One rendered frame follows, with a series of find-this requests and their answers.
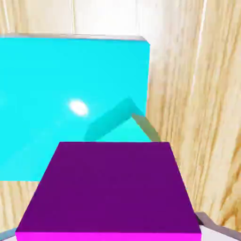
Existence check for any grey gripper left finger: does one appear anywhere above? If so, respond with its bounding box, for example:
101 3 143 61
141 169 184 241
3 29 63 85
0 227 18 241

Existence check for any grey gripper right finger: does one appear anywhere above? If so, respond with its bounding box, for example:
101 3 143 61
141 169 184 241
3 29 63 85
194 211 241 241

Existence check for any small magenta cube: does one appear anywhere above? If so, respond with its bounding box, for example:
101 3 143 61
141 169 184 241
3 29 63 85
15 141 202 241

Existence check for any large cyan box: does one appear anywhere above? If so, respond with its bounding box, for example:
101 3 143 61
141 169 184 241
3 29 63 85
0 33 151 182

